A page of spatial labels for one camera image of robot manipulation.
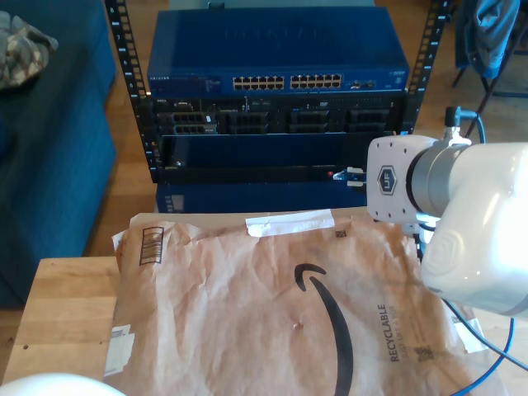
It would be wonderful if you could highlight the blue chassis under rack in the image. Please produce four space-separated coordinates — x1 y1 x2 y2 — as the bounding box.
154 181 370 215

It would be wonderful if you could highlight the blue network switch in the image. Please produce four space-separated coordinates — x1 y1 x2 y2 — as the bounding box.
147 7 411 97

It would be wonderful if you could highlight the camouflage cloth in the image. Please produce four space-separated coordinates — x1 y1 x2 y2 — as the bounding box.
0 10 59 92

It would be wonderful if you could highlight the blue network cable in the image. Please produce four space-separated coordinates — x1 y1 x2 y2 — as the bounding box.
332 115 516 396

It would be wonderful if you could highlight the grey blue jacket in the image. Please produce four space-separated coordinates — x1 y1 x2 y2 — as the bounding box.
455 0 521 79

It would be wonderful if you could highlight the black camera cable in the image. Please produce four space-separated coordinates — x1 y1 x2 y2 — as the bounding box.
414 237 528 370

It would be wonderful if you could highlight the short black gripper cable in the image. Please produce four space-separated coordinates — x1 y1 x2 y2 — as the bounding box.
444 105 483 144

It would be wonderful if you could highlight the brown paper mailer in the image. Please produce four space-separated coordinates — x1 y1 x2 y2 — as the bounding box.
101 208 511 396

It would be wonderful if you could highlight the dark metal chair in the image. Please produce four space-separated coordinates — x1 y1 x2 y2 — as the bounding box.
451 24 528 139

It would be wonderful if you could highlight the blue sofa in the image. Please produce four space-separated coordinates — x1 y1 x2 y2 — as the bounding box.
0 0 117 309

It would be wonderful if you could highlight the black rack server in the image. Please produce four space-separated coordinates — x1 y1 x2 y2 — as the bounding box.
150 95 408 136

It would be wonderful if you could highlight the black rack frame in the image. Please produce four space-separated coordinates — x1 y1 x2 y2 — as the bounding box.
103 0 450 185

